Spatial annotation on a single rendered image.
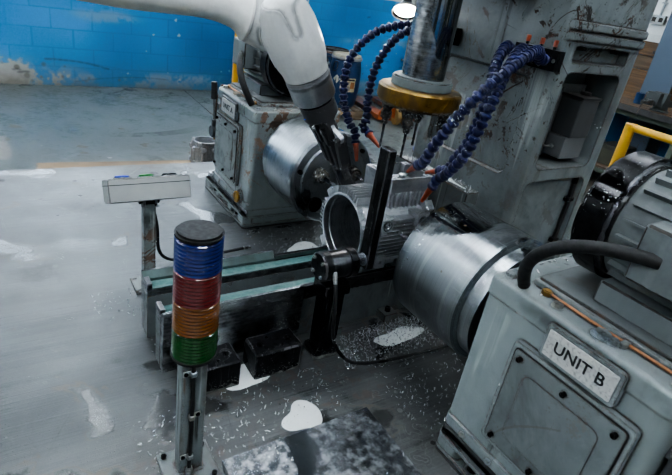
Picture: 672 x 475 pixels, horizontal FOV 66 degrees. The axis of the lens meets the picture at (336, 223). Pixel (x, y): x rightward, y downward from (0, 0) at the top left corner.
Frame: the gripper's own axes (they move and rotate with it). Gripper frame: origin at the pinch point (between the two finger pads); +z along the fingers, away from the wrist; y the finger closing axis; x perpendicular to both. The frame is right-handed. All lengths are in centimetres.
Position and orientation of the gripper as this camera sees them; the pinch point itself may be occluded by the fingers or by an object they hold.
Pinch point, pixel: (343, 176)
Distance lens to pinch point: 118.5
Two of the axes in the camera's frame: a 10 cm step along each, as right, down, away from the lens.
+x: -8.0, 5.4, -2.5
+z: 2.9, 7.2, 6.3
